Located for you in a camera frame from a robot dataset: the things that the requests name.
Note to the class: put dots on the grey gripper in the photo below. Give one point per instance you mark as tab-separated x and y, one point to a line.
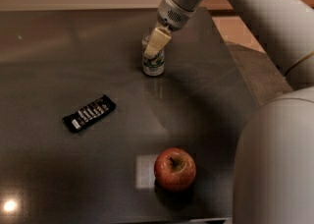
174	16

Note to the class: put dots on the white green 7up can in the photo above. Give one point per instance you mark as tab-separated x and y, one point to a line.
152	67

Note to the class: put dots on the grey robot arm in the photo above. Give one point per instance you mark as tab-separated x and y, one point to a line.
274	160

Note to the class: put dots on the black rxbar chocolate bar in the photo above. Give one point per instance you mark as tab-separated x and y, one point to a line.
89	114

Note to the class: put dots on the red apple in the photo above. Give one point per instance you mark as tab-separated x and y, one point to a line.
174	170

